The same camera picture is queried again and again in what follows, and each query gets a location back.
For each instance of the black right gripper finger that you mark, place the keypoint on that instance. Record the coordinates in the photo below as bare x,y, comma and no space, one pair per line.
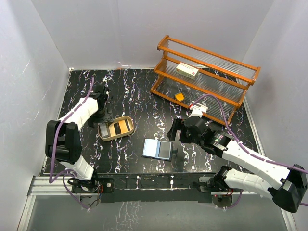
174,152
176,126

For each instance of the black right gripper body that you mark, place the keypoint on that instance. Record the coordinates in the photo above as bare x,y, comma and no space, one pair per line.
186,138

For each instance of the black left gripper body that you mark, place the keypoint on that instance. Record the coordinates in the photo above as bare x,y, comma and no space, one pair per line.
103,115

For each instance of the black credit card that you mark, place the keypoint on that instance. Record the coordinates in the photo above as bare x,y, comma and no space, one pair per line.
165,150

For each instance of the stack of credit cards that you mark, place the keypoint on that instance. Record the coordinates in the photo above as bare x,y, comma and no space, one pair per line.
104,128

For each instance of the black blue card holder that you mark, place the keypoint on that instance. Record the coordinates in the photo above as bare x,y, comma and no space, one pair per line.
151,149

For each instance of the beige oval plastic tray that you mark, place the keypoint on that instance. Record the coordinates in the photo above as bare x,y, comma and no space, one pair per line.
127,128

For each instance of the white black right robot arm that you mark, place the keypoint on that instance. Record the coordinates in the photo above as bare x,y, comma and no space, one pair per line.
285,186

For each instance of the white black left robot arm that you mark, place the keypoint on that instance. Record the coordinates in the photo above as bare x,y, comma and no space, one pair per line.
63,143

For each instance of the black card in tray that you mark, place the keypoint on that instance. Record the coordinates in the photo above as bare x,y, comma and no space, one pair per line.
117,128

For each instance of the white black small device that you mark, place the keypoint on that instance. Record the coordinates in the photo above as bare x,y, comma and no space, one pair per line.
198,106

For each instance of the small orange yellow block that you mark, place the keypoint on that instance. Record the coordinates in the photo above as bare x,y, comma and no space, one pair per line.
179,97

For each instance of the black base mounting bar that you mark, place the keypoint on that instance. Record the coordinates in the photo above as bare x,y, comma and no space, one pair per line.
155,187

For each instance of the orange wooden shelf rack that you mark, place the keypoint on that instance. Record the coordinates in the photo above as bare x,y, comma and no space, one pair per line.
225,78

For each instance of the white red small box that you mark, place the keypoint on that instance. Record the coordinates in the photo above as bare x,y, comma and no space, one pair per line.
187,70

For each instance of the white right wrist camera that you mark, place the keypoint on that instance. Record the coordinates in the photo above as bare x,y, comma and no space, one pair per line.
196,111

